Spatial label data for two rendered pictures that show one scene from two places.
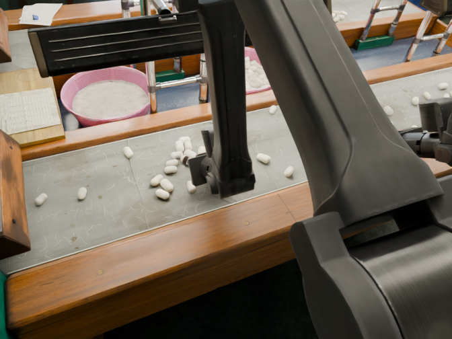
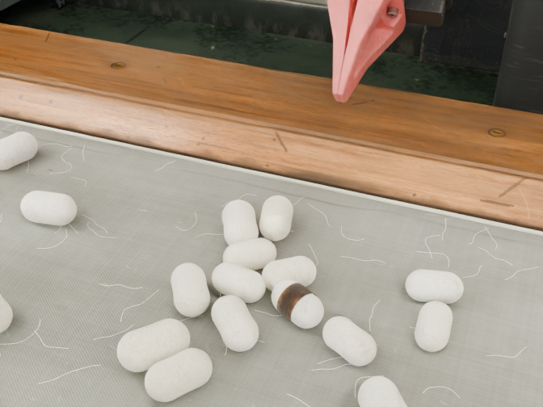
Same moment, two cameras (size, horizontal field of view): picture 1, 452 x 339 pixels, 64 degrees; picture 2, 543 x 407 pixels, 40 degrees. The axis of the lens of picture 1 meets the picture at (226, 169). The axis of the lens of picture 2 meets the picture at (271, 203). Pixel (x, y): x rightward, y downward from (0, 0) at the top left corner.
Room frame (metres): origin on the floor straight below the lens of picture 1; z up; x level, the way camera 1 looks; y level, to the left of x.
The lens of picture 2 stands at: (1.02, -0.08, 1.03)
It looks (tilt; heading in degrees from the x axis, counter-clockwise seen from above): 35 degrees down; 230
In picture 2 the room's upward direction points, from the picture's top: straight up
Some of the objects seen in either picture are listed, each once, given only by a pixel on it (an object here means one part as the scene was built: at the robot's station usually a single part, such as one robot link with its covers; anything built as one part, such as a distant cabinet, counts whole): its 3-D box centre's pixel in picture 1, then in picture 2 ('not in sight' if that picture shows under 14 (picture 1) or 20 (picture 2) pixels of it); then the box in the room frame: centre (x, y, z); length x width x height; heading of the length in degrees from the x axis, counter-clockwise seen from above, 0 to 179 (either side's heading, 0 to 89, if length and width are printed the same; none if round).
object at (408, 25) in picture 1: (260, 51); not in sight; (1.29, -0.08, 0.71); 1.81 x 0.05 x 0.11; 119
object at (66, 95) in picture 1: (111, 103); not in sight; (0.86, 0.37, 0.72); 0.27 x 0.27 x 0.10
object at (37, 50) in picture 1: (200, 27); not in sight; (0.69, 0.09, 1.08); 0.62 x 0.08 x 0.07; 119
